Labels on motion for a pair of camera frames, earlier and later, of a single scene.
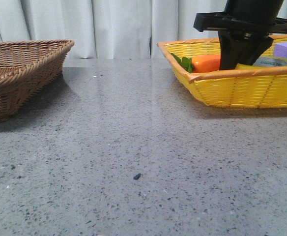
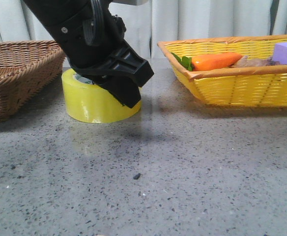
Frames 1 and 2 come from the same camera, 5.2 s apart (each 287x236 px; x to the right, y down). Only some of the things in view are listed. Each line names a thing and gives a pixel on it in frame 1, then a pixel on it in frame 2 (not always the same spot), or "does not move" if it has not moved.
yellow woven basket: x=259 y=87 does not move
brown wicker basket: x=16 y=71 does not move
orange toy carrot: x=201 y=63 does not move
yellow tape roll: x=271 y=62 -> x=85 y=99
